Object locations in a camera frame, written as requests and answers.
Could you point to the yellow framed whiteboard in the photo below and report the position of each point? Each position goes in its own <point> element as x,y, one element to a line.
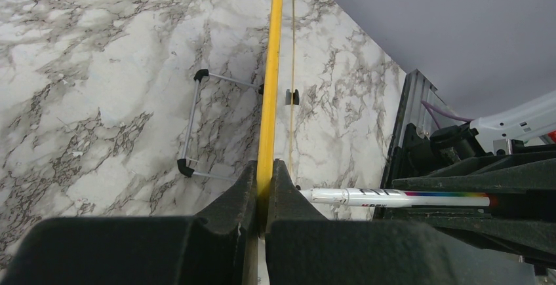
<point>264,169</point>

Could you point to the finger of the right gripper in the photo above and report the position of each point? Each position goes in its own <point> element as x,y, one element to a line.
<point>516,173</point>
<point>530,239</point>

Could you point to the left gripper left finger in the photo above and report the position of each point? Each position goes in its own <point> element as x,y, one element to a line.
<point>214,246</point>

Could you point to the white whiteboard marker pen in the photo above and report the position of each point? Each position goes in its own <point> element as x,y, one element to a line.
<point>393,198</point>

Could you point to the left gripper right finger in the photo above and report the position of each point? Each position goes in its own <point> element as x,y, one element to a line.
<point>304,247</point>

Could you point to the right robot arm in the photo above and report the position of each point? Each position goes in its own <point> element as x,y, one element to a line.
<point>482,155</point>

